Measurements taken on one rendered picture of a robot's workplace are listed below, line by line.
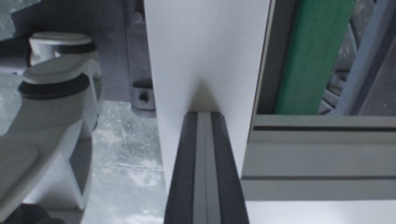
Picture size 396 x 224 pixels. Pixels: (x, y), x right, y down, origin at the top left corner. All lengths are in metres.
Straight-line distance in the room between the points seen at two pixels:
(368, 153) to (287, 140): 0.07
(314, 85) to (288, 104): 0.02
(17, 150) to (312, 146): 0.31
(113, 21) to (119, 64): 0.18
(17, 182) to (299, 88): 0.28
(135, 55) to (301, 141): 0.79
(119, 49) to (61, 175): 0.67
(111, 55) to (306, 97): 0.86
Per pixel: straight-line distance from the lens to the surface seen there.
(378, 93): 0.63
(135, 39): 0.87
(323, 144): 0.20
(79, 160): 0.46
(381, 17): 0.59
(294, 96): 0.18
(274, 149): 0.17
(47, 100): 0.49
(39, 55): 0.90
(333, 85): 1.31
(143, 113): 0.99
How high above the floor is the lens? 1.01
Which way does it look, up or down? 59 degrees down
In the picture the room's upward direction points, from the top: 178 degrees counter-clockwise
